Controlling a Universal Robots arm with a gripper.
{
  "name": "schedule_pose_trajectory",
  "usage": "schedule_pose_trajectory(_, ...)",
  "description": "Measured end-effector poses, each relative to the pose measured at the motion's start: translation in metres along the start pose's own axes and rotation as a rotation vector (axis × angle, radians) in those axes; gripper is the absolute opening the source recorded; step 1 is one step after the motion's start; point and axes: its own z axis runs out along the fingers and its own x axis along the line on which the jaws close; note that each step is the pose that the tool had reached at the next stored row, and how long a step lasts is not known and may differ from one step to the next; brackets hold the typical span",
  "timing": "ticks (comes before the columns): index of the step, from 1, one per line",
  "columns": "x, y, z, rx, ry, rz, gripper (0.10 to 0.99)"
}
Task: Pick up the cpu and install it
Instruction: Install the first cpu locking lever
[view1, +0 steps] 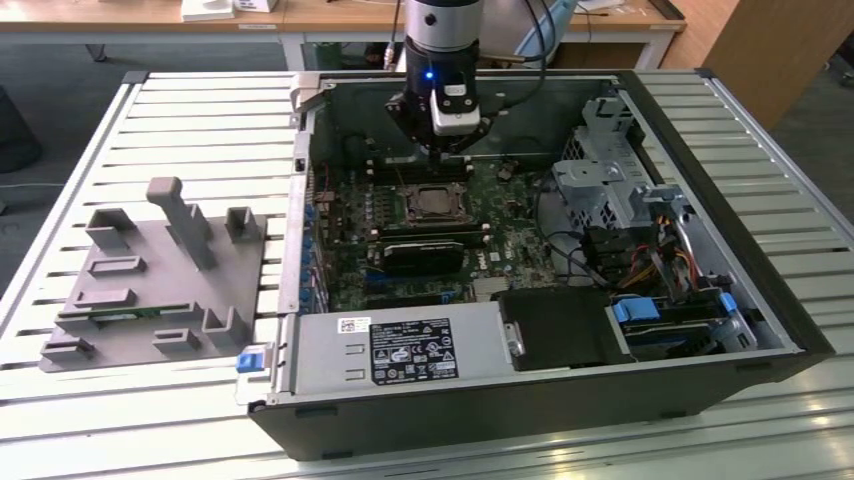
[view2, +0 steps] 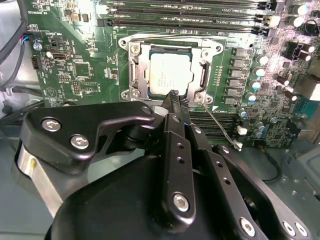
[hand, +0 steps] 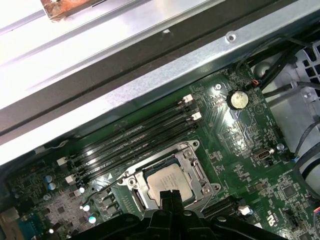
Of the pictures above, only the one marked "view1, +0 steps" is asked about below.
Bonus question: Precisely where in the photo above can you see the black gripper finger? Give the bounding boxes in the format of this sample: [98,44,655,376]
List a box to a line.
[382,93,444,170]
[441,110,500,170]

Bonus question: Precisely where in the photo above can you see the silver CPU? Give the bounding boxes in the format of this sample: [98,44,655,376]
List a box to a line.
[410,188,462,215]

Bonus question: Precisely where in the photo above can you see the metal socket cover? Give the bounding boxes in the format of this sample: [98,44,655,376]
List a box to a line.
[396,183,473,222]

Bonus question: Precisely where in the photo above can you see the CPU socket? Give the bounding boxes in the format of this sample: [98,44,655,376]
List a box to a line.
[392,182,478,226]

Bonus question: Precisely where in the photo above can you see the black RAM slot bank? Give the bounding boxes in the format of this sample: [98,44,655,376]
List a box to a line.
[369,153,468,186]
[372,222,485,247]

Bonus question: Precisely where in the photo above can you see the green circuit board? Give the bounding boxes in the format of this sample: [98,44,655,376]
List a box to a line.
[302,42,348,71]

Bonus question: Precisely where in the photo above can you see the silver metal drive cage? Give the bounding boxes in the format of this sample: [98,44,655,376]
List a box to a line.
[549,97,688,231]

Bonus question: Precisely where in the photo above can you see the green motherboard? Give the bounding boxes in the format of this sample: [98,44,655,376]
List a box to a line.
[306,159,568,314]

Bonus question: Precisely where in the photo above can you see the black graphics card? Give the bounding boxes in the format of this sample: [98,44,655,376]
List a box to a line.
[369,239,468,276]

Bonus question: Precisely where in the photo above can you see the small silver heat sink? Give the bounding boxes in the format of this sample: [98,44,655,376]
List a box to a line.
[470,278,508,301]

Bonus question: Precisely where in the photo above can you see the white paper sheets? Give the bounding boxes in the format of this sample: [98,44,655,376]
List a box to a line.
[573,0,645,15]

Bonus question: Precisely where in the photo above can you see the wooden cabinet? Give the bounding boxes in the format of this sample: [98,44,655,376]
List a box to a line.
[692,0,854,131]

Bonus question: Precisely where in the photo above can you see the grey plastic parts rack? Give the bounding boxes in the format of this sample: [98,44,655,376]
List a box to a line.
[38,175,269,375]

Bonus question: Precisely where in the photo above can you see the grey power supply unit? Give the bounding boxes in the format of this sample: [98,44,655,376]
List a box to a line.
[265,304,514,406]

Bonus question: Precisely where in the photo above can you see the green RAM stick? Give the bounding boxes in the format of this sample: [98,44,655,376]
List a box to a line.
[85,303,194,322]

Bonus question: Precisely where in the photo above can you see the blue plastic latch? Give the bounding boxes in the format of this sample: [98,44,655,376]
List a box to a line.
[236,344,278,374]

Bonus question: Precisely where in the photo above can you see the metal disk bay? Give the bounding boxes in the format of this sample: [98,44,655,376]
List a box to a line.
[604,287,761,362]

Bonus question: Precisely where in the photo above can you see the black bin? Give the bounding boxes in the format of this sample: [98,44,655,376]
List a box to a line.
[0,84,42,174]

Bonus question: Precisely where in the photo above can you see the black open PC case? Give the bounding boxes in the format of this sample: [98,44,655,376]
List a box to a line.
[245,68,836,462]

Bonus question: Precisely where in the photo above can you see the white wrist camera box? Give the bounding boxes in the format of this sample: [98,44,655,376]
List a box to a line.
[429,83,484,137]

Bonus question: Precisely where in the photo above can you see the black wire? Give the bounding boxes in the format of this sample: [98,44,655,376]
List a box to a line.
[542,230,619,292]

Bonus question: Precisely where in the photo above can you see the coloured wire bundle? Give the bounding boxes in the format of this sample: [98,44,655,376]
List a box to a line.
[616,214,705,304]

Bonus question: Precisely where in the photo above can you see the silver metal latch handle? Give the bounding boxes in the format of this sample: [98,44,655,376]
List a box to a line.
[500,321,529,357]

